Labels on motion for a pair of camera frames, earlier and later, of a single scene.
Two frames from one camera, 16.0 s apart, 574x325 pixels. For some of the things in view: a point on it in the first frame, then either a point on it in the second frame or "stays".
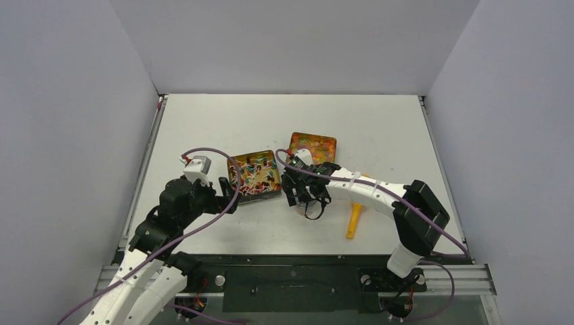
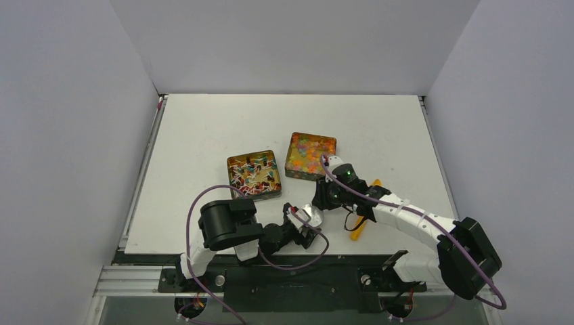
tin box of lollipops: x=260 y=177 stays
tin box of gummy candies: x=322 y=148 stays
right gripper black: x=293 y=187 to x=323 y=193
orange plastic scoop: x=350 y=231 to x=360 y=227
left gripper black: x=217 y=202 to x=302 y=241
